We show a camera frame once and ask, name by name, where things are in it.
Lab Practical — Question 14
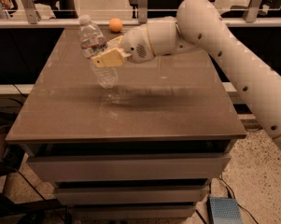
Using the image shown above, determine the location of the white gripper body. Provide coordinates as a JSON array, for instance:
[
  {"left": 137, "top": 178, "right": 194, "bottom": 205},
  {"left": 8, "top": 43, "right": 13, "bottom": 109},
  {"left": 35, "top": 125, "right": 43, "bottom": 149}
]
[{"left": 120, "top": 24, "right": 155, "bottom": 63}]

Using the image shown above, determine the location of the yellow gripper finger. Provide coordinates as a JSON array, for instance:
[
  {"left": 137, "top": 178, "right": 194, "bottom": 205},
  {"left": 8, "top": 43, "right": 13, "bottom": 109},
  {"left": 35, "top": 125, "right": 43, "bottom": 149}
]
[
  {"left": 91, "top": 48, "right": 131, "bottom": 68},
  {"left": 108, "top": 35, "right": 123, "bottom": 49}
]

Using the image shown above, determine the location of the clear plastic water bottle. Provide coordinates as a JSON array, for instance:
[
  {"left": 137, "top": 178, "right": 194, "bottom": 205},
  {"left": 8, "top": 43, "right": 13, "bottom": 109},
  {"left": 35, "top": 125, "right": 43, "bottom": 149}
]
[{"left": 77, "top": 15, "right": 118, "bottom": 89}]

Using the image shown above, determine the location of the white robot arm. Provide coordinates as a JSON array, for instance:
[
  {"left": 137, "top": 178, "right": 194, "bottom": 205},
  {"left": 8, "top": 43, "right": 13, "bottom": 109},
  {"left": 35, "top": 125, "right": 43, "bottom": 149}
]
[{"left": 91, "top": 0, "right": 281, "bottom": 150}]

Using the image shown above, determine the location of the orange fruit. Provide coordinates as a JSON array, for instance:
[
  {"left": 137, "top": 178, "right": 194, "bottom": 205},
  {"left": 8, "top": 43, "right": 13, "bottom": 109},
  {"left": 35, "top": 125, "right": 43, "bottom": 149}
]
[{"left": 108, "top": 18, "right": 123, "bottom": 33}]

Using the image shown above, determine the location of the grey drawer cabinet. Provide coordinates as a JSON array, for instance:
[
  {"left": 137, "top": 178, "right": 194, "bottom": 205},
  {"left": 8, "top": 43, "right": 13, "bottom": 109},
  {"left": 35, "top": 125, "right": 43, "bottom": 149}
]
[{"left": 7, "top": 29, "right": 246, "bottom": 220}]

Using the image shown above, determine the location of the metal rail post middle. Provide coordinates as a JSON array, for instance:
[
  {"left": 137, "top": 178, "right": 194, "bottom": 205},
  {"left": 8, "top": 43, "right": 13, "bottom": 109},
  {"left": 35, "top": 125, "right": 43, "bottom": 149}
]
[{"left": 138, "top": 0, "right": 148, "bottom": 23}]

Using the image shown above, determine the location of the metal rail post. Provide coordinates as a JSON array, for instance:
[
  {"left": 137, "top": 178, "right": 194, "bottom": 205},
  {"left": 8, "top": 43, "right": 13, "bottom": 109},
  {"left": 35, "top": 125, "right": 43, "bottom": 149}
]
[
  {"left": 138, "top": 0, "right": 148, "bottom": 23},
  {"left": 243, "top": 0, "right": 262, "bottom": 23},
  {"left": 21, "top": 0, "right": 40, "bottom": 24}
]

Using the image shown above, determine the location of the metal rail post left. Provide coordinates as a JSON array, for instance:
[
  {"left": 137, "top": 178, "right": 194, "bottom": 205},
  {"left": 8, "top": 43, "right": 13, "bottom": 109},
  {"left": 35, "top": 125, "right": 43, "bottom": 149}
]
[{"left": 21, "top": 0, "right": 40, "bottom": 24}]

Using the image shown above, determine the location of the metal rail post right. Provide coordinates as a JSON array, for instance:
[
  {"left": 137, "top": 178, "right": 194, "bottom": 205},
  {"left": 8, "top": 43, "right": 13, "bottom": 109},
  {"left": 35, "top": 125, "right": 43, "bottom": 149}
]
[{"left": 243, "top": 0, "right": 262, "bottom": 23}]

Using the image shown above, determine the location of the black floor cable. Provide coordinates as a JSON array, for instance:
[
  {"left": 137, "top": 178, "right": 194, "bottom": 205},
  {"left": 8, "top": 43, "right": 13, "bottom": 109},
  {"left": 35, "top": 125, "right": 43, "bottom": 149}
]
[{"left": 218, "top": 175, "right": 260, "bottom": 224}]

